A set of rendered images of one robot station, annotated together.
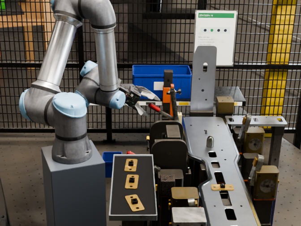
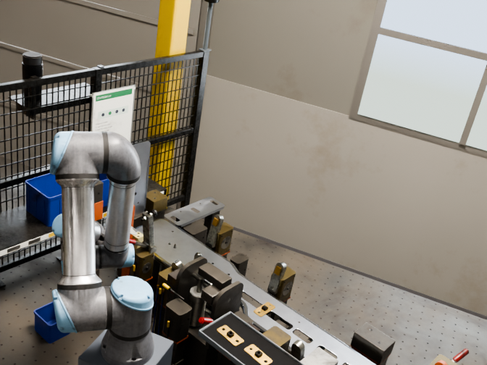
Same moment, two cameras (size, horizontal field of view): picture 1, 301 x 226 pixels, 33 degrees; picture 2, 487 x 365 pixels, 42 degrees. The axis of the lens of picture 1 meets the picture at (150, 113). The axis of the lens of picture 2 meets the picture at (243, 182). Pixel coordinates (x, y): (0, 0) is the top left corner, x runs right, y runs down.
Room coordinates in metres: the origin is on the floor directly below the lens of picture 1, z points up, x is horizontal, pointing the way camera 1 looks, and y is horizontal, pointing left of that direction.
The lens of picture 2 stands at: (0.63, 1.18, 2.42)
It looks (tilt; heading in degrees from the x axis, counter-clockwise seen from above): 28 degrees down; 309
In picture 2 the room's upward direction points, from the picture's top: 10 degrees clockwise
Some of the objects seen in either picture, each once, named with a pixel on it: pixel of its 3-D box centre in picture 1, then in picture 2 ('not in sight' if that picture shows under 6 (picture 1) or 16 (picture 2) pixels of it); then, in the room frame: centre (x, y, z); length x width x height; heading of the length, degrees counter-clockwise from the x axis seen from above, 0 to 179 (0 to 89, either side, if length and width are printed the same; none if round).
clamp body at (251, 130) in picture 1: (253, 164); (218, 261); (2.04, -0.48, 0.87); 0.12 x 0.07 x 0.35; 92
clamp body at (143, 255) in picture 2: not in sight; (137, 290); (2.08, -0.08, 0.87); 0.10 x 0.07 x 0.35; 92
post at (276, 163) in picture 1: (275, 148); (209, 231); (2.25, -0.63, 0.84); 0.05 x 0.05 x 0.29; 2
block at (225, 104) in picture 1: (222, 131); (151, 230); (2.36, -0.38, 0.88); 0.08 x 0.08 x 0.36; 2
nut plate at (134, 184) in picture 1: (131, 180); (258, 354); (1.38, 0.05, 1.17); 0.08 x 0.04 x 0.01; 178
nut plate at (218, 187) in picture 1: (222, 186); (264, 308); (1.62, -0.27, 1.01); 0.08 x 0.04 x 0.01; 92
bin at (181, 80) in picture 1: (161, 81); (69, 193); (2.51, -0.05, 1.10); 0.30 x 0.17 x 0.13; 93
